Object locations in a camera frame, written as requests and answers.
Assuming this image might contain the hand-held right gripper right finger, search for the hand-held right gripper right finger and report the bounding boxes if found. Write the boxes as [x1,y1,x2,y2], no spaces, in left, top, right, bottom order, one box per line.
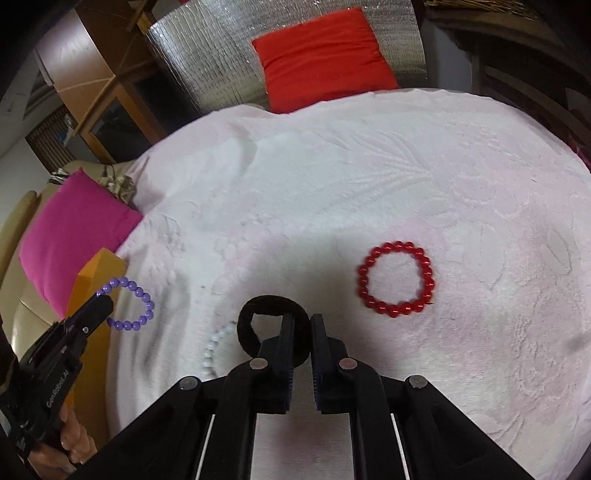
[310,314,536,480]

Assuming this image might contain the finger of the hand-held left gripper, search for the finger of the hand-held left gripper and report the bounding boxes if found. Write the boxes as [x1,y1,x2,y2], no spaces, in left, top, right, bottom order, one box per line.
[69,295,115,344]

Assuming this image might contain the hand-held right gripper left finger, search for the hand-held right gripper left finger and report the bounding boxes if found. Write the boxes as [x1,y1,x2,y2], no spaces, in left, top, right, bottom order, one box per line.
[104,314,296,480]

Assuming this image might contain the orange cardboard box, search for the orange cardboard box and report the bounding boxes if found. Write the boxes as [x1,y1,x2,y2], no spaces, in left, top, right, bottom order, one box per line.
[67,248,129,444]

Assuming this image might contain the thick black hair tie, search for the thick black hair tie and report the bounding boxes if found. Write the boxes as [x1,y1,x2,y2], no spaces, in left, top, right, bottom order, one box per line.
[235,295,311,365]

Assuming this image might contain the purple bead bracelet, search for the purple bead bracelet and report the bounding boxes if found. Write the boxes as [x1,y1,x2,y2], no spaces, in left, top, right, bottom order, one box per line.
[96,277,155,332]

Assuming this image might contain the person's left hand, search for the person's left hand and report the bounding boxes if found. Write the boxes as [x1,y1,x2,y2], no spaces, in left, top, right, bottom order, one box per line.
[28,406,99,480]

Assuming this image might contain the pink pillow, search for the pink pillow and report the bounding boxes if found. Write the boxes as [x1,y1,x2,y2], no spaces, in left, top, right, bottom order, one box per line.
[18,168,144,315]

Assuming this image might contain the patterned grey cloth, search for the patterned grey cloth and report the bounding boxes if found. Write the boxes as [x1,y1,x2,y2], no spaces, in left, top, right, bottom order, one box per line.
[99,173,137,204]

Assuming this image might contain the brown window blind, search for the brown window blind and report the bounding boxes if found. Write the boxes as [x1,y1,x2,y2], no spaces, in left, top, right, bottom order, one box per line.
[25,108,100,174]

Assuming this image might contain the white blanket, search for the white blanket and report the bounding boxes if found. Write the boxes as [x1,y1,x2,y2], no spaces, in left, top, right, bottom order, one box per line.
[106,88,591,480]

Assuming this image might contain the wooden column cabinet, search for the wooden column cabinet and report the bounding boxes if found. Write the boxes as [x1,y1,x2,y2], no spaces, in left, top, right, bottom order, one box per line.
[34,0,169,164]

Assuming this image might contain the silver foil mat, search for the silver foil mat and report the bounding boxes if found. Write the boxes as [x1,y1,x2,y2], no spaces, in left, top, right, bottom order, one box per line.
[145,0,426,121]

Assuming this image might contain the red pillow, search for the red pillow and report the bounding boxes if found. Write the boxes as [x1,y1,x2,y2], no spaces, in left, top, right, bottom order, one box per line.
[252,7,399,114]

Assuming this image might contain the wooden side table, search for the wooden side table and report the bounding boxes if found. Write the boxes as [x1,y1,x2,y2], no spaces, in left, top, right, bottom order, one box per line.
[425,14,591,153]

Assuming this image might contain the white bead bracelet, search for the white bead bracelet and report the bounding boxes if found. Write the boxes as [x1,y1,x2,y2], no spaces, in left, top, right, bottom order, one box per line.
[198,322,238,379]

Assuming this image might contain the red bead bracelet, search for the red bead bracelet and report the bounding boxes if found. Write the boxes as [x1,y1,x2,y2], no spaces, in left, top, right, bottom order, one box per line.
[358,241,436,319]

